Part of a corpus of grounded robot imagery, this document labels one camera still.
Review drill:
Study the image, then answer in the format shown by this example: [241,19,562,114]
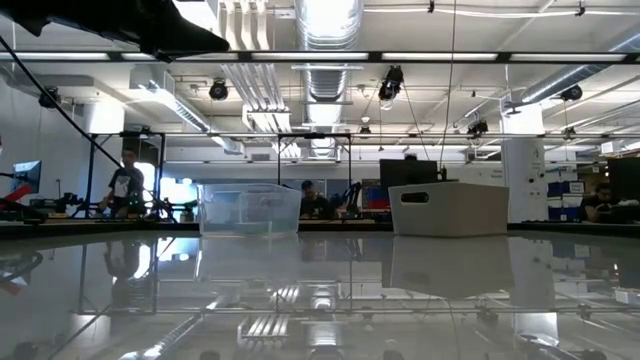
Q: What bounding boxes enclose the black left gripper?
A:
[0,0,231,63]

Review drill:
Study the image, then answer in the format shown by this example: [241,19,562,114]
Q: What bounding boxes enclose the person standing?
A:
[98,148,147,220]

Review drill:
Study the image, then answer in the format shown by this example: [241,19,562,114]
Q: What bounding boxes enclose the small computer monitor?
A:
[10,159,43,196]

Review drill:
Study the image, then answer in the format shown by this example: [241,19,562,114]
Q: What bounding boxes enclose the person seated at desk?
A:
[298,179,335,221]

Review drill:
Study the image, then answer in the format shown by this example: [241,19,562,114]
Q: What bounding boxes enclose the black monitor back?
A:
[378,158,440,194]

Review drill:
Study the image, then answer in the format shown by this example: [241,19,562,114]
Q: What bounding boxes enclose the white building pillar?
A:
[501,102,548,224]

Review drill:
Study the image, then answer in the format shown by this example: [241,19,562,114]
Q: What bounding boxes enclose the blue storage bins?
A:
[547,180,587,222]

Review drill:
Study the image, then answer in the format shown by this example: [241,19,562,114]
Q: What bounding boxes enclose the person seated at bench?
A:
[579,182,617,224]

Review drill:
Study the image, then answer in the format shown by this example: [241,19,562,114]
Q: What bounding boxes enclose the large black monitor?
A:
[607,157,640,204]

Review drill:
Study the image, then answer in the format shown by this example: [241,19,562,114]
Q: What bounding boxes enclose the black ceiling-hung camera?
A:
[377,65,405,102]
[38,86,62,110]
[559,83,584,103]
[208,78,230,102]

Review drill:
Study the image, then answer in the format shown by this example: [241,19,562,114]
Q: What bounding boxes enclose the black background rig frame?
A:
[276,131,353,189]
[83,130,167,220]

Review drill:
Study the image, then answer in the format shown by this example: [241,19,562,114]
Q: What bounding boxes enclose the black overhead frame bar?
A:
[0,49,640,65]

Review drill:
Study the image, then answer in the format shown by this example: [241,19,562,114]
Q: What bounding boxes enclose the silver ceiling duct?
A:
[293,0,365,159]

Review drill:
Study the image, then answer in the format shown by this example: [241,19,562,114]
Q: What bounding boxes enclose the black diagonal frame strut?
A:
[0,34,177,224]

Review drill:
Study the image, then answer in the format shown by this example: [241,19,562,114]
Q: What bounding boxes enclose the clear plastic handled bin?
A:
[198,183,303,238]

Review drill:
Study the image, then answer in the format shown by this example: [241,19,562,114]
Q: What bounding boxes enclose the white plastic handled bin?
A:
[388,181,510,238]

